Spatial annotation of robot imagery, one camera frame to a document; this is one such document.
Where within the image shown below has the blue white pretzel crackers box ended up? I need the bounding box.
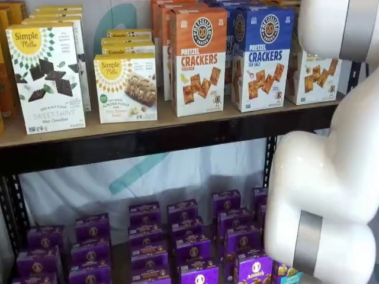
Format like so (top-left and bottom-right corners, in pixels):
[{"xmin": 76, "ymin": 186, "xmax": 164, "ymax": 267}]
[
  {"xmin": 231, "ymin": 6, "xmax": 294, "ymax": 113},
  {"xmin": 204, "ymin": 0, "xmax": 300, "ymax": 11},
  {"xmin": 224, "ymin": 7, "xmax": 236, "ymax": 96}
]

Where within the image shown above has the dark orange snack box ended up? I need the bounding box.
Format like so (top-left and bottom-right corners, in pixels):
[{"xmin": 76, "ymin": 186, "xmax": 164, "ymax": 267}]
[
  {"xmin": 0, "ymin": 8, "xmax": 20, "ymax": 119},
  {"xmin": 5, "ymin": 1, "xmax": 27, "ymax": 27}
]

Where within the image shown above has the white backdrop with teal logo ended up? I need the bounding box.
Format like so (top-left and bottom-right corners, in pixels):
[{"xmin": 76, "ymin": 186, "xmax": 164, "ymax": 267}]
[{"xmin": 19, "ymin": 0, "xmax": 270, "ymax": 231}]

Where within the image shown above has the purple Annie's snack box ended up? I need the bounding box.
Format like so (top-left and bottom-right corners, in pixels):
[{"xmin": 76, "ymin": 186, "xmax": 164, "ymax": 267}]
[
  {"xmin": 16, "ymin": 247, "xmax": 62, "ymax": 276},
  {"xmin": 129, "ymin": 202, "xmax": 163, "ymax": 226},
  {"xmin": 271, "ymin": 261, "xmax": 303, "ymax": 284},
  {"xmin": 176, "ymin": 262, "xmax": 220, "ymax": 284},
  {"xmin": 11, "ymin": 272, "xmax": 59, "ymax": 284},
  {"xmin": 217, "ymin": 209, "xmax": 252, "ymax": 235},
  {"xmin": 211, "ymin": 190, "xmax": 242, "ymax": 214},
  {"xmin": 70, "ymin": 240, "xmax": 113, "ymax": 267},
  {"xmin": 68, "ymin": 265, "xmax": 113, "ymax": 284},
  {"xmin": 250, "ymin": 187, "xmax": 269, "ymax": 214},
  {"xmin": 131, "ymin": 254, "xmax": 170, "ymax": 277},
  {"xmin": 174, "ymin": 237, "xmax": 213, "ymax": 264},
  {"xmin": 127, "ymin": 224, "xmax": 164, "ymax": 245},
  {"xmin": 224, "ymin": 228, "xmax": 262, "ymax": 257},
  {"xmin": 28, "ymin": 225, "xmax": 65, "ymax": 252},
  {"xmin": 75, "ymin": 212, "xmax": 111, "ymax": 241},
  {"xmin": 170, "ymin": 218, "xmax": 205, "ymax": 241},
  {"xmin": 129, "ymin": 240, "xmax": 169, "ymax": 261},
  {"xmin": 166, "ymin": 199, "xmax": 200, "ymax": 223},
  {"xmin": 131, "ymin": 272, "xmax": 173, "ymax": 284},
  {"xmin": 256, "ymin": 204, "xmax": 269, "ymax": 228},
  {"xmin": 233, "ymin": 254, "xmax": 274, "ymax": 284}
]

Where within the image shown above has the Simple Mills sweet thins box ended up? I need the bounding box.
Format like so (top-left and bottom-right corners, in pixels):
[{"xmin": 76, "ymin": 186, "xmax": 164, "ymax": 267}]
[
  {"xmin": 5, "ymin": 21, "xmax": 86, "ymax": 135},
  {"xmin": 21, "ymin": 16, "xmax": 92, "ymax": 112},
  {"xmin": 34, "ymin": 4, "xmax": 83, "ymax": 14},
  {"xmin": 31, "ymin": 11, "xmax": 83, "ymax": 22}
]

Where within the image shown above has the Simple Mills almond bars box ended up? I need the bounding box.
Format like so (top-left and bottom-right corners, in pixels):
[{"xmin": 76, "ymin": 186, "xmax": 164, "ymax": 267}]
[
  {"xmin": 93, "ymin": 54, "xmax": 158, "ymax": 124},
  {"xmin": 100, "ymin": 44, "xmax": 156, "ymax": 60},
  {"xmin": 101, "ymin": 37, "xmax": 155, "ymax": 48},
  {"xmin": 107, "ymin": 28, "xmax": 152, "ymax": 39}
]

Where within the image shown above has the yellow white pretzel crackers box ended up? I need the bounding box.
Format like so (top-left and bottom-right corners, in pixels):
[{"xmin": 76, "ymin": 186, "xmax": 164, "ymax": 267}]
[{"xmin": 285, "ymin": 29, "xmax": 343, "ymax": 107}]

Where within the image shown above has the orange white pretzel crackers box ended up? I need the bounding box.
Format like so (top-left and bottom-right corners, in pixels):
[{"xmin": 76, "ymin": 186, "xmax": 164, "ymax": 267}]
[
  {"xmin": 169, "ymin": 7, "xmax": 228, "ymax": 118},
  {"xmin": 157, "ymin": 3, "xmax": 190, "ymax": 102},
  {"xmin": 150, "ymin": 0, "xmax": 166, "ymax": 89}
]

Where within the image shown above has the black metal shelf frame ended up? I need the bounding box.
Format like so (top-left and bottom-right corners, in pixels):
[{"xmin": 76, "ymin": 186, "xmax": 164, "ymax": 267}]
[{"xmin": 0, "ymin": 60, "xmax": 371, "ymax": 284}]

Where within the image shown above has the wooden shelf board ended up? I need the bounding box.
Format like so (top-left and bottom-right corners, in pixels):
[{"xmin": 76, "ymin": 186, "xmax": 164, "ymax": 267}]
[{"xmin": 0, "ymin": 97, "xmax": 341, "ymax": 149}]

